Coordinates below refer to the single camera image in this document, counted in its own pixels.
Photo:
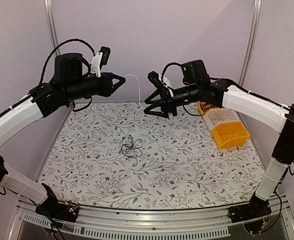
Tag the aluminium frame post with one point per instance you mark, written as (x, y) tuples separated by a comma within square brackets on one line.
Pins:
[(253, 30), (49, 13)]

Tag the near yellow plastic bin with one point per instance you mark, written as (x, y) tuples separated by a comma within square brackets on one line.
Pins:
[(230, 134)]

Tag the right aluminium frame post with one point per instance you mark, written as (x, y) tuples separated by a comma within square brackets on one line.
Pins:
[(253, 30)]

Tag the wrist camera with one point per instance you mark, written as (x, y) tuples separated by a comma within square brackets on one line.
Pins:
[(160, 82), (100, 59)]

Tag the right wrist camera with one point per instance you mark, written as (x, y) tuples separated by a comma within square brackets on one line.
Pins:
[(160, 82)]

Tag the yellow plastic bin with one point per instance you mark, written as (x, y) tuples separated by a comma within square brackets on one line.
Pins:
[(203, 108), (230, 134)]

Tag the left aluminium frame post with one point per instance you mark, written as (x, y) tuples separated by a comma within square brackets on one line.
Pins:
[(49, 13)]

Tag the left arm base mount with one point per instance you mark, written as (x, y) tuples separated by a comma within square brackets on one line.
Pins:
[(58, 208)]

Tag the white translucent plastic bin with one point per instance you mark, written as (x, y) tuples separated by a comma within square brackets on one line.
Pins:
[(218, 116)]

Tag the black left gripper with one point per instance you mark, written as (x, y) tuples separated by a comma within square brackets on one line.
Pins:
[(108, 88)]

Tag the floral patterned table mat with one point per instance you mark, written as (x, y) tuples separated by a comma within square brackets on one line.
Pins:
[(113, 155)]

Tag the front aluminium rail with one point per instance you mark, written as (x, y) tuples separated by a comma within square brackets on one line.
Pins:
[(98, 223)]

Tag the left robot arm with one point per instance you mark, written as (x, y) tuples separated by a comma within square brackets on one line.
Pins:
[(74, 78)]

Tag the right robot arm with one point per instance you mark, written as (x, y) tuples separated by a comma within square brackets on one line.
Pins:
[(225, 93)]

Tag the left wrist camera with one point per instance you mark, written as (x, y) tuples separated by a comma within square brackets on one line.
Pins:
[(100, 59)]

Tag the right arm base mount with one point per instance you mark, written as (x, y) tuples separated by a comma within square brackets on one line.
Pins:
[(257, 212)]

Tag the far yellow plastic bin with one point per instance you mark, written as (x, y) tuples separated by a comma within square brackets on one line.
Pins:
[(203, 108)]

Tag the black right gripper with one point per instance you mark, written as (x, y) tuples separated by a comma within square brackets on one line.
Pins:
[(166, 98)]

